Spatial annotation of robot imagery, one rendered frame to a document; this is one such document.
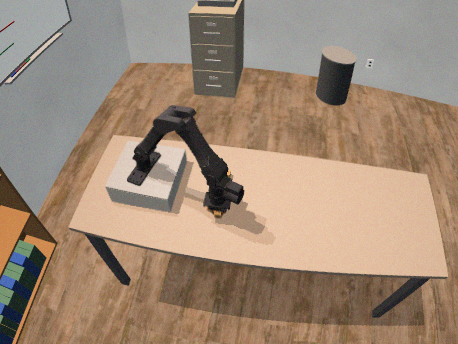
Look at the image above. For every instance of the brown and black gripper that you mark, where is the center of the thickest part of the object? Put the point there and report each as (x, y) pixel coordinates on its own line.
(216, 203)

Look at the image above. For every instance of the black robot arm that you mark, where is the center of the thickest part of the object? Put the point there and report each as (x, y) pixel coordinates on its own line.
(214, 169)

